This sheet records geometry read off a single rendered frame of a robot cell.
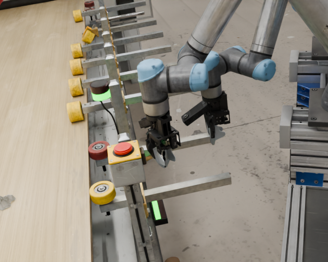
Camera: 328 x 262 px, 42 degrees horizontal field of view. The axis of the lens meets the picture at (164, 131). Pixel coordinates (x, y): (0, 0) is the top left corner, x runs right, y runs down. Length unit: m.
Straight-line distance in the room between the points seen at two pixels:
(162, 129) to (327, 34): 0.50
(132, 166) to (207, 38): 0.49
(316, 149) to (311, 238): 0.76
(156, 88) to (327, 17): 0.46
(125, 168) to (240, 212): 1.67
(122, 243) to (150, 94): 0.62
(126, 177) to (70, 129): 0.84
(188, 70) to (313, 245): 1.19
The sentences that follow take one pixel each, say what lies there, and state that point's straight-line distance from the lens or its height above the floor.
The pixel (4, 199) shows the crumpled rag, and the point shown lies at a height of 0.91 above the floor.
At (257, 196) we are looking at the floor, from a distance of 2.62.
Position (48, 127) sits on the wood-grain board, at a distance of 1.79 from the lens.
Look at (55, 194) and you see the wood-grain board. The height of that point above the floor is 0.90.
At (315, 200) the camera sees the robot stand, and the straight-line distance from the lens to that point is 2.30.
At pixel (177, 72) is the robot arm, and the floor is 1.26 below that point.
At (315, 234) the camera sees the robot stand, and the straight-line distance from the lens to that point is 2.13.
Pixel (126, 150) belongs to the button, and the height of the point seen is 1.23.
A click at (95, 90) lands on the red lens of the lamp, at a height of 1.16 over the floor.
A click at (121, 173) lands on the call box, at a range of 0.91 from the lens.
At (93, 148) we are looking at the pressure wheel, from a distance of 1.56.
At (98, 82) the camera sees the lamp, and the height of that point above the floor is 1.17.
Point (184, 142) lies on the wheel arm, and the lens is 1.58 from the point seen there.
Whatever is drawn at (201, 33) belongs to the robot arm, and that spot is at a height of 1.32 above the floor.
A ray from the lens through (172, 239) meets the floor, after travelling 2.41.
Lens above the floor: 1.72
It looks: 31 degrees down
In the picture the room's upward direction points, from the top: 9 degrees counter-clockwise
